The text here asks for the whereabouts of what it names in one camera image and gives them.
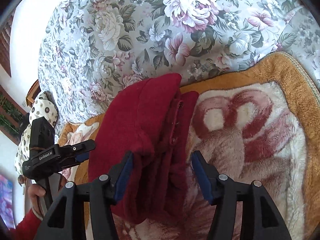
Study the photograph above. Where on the red sleeve forearm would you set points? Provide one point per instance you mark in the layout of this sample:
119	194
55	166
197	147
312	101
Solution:
27	228

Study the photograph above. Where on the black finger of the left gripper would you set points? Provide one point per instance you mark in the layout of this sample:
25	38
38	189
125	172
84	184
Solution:
76	154

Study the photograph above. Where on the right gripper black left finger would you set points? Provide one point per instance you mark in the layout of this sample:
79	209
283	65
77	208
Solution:
65	217

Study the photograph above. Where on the dark red fleece garment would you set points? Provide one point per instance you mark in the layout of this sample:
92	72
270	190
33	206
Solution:
151	119

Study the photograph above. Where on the person's left hand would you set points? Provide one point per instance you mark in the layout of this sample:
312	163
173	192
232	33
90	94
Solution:
35	192

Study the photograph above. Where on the floral bed sheet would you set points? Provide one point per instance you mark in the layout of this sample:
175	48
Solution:
92	49

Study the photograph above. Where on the orange plush flower blanket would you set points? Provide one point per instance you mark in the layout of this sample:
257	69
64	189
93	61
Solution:
261	123

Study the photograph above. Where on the wooden chair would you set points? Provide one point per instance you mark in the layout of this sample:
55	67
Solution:
32	93

